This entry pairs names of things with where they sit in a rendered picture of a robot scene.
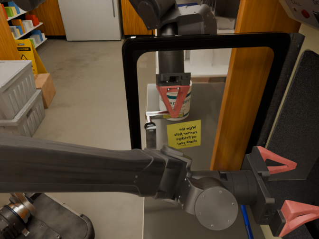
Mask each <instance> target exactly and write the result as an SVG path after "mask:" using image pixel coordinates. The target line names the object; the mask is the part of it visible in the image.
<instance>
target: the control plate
mask: <svg viewBox="0 0 319 239"><path fill-rule="evenodd" d="M285 2H286V4H287V5H288V7H289V9H290V10H291V12H292V14H293V15H294V17H295V18H296V19H298V20H300V21H303V22H305V23H307V24H310V25H312V26H314V27H316V28H319V23H318V21H317V19H316V17H315V16H314V14H313V12H312V11H313V10H314V11H317V12H319V0H285ZM293 7H295V8H296V9H297V11H298V12H295V11H294V10H293ZM303 9H304V10H306V11H307V12H308V13H309V15H310V17H309V18H305V17H304V16H303V15H302V13H301V11H302V10H303Z"/></svg>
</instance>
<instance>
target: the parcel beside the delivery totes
mask: <svg viewBox="0 0 319 239"><path fill-rule="evenodd" d="M33 75H34V79H35V84H36V89H37V90H41V91H42V94H41V96H42V101H43V105H44V109H45V108H49V105H50V103H51V101H52V99H53V97H54V95H55V93H56V91H55V88H54V84H53V81H52V78H51V74H50V73H46V74H33Z"/></svg>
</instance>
